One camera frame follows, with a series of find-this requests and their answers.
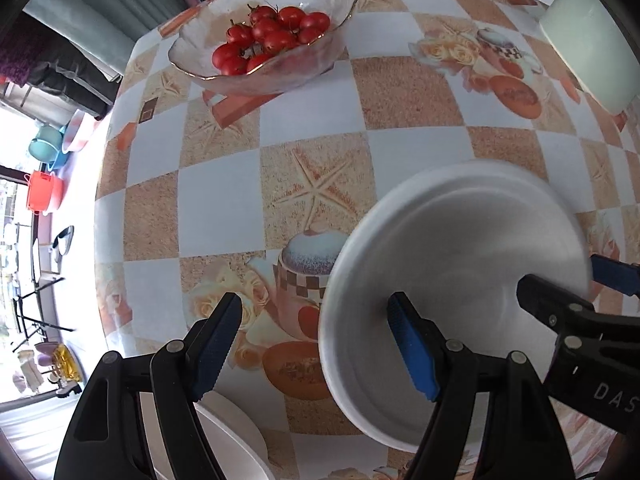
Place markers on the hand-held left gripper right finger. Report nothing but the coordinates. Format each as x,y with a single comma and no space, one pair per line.
412,347

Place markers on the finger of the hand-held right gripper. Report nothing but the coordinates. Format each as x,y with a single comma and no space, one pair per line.
550,305
617,277

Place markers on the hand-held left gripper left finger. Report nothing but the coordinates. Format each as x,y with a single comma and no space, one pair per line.
217,347

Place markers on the white plate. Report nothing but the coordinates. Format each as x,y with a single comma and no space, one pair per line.
230,435

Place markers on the white bowl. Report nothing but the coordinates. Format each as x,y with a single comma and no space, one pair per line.
460,260

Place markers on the mint green bowl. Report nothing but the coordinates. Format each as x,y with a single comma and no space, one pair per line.
590,45

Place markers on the checkered printed tablecloth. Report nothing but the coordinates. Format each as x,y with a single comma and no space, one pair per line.
215,195

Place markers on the gold foil bag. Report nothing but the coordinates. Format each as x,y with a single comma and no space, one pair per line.
65,365

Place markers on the black folding rack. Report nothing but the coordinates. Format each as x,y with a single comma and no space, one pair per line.
45,325

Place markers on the white cloth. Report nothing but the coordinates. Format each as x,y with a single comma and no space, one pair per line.
30,370

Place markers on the grey slipper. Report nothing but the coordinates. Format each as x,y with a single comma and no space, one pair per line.
64,236

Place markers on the red plastic basket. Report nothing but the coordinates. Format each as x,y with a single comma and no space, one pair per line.
45,191

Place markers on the blue plastic basin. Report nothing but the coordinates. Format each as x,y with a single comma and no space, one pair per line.
59,160

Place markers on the pink plastic basin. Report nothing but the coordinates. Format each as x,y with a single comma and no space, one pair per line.
80,132

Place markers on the teal plastic basin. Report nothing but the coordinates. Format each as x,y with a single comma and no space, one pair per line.
45,142

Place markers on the clear glass bowl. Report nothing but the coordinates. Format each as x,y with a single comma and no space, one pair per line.
320,60

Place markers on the dark cloth pile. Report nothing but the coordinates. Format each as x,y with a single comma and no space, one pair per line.
55,75

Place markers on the pile of cherry tomatoes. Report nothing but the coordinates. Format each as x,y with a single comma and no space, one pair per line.
272,35

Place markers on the grey curtain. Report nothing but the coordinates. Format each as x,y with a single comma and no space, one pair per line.
115,15

